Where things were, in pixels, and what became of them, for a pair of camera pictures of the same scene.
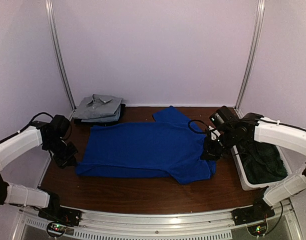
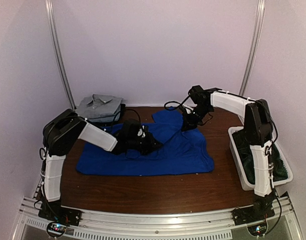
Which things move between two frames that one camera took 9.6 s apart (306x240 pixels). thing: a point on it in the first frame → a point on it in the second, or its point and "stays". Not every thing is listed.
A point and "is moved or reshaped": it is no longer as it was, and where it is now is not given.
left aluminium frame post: [51, 29] stays
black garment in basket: [262, 162] stays
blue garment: [167, 147] is moved or reshaped
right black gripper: [209, 153] → [189, 123]
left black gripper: [70, 160] → [151, 146]
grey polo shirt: [97, 105] stays
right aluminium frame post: [259, 17] stays
